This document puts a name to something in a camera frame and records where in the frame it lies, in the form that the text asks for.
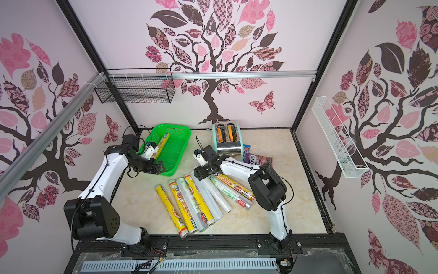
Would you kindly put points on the yellow red wrap roll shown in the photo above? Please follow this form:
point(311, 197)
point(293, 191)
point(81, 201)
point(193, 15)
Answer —
point(236, 186)

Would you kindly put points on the short yellow wrap roll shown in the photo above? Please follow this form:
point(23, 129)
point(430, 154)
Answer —
point(161, 145)

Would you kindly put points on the black wire wall basket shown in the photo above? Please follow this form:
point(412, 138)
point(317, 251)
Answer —
point(154, 88)

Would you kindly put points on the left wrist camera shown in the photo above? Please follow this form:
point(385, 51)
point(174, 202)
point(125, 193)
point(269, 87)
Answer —
point(150, 151)

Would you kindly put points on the blue M&M's candy packet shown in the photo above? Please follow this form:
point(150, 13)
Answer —
point(247, 149)

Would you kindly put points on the green plastic basket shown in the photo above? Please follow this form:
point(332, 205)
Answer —
point(174, 147)

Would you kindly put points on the purple Fox's candy bag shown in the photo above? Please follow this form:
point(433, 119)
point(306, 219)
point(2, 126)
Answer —
point(259, 160)

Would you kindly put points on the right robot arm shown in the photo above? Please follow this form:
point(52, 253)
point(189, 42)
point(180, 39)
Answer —
point(266, 186)

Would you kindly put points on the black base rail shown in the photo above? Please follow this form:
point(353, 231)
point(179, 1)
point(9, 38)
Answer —
point(262, 244)

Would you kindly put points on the white slotted cable duct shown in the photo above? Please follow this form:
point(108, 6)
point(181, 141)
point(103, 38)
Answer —
point(183, 266)

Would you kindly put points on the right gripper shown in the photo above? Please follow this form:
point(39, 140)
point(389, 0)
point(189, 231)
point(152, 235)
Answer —
point(203, 171)

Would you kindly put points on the mint green toaster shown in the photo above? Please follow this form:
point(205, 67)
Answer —
point(227, 139)

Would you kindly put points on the aluminium rail back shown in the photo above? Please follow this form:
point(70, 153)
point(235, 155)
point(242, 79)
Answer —
point(224, 75)

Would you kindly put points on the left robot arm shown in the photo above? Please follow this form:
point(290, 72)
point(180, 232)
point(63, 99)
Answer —
point(91, 216)

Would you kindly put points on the plain clear wrap roll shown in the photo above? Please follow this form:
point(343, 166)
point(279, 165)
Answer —
point(208, 199)
point(221, 201)

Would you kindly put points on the green-label wrap roll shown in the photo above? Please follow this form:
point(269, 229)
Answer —
point(231, 193)

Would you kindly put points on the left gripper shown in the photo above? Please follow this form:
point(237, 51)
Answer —
point(149, 169)

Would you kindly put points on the white wire wall shelf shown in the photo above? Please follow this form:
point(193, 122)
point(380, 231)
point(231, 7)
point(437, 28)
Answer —
point(331, 118)

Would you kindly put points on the aluminium rail left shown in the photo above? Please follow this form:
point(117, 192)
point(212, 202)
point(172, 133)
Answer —
point(19, 167)

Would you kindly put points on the aluminium rail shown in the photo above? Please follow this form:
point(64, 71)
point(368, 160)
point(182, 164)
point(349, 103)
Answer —
point(19, 167)
point(224, 75)

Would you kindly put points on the clear white-label wrap roll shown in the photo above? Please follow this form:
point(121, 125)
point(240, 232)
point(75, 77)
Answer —
point(192, 205)

